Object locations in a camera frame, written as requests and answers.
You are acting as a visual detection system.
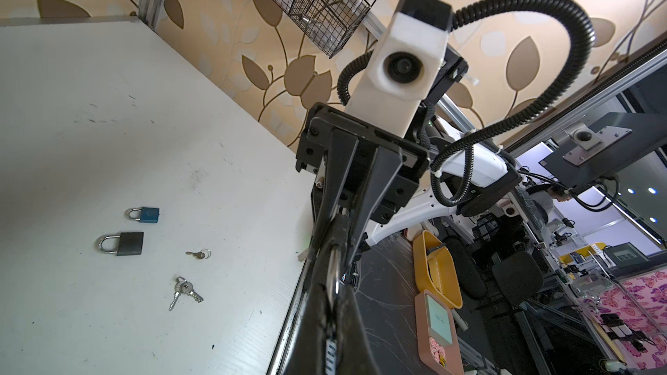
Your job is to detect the blue padlock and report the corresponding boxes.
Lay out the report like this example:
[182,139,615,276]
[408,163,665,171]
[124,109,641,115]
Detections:
[125,207,160,224]

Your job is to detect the pink device outside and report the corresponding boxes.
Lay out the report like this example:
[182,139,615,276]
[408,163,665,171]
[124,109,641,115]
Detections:
[415,290,465,375]

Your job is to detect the black padlock key bunch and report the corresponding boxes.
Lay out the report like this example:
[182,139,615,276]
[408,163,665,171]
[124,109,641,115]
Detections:
[168,276,204,311]

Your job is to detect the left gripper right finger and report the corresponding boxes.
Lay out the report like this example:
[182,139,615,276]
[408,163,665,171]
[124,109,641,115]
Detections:
[333,285,380,375]

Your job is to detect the small blue padlock key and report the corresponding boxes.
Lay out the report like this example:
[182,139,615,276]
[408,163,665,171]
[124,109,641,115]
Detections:
[186,249,212,260]

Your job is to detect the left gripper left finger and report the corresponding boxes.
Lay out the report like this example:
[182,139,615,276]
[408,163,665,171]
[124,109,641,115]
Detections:
[280,245,327,374]

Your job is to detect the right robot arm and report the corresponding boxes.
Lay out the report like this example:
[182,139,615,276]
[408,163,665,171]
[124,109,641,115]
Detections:
[296,0,595,267]

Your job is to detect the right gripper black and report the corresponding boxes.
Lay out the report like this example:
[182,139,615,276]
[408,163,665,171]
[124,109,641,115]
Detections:
[296,102,430,266]

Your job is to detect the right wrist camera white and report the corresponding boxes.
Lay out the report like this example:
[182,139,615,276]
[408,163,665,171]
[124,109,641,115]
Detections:
[345,0,453,137]

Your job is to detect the yellow bin outside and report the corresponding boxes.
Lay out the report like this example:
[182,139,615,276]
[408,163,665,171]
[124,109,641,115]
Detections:
[413,230,463,310]

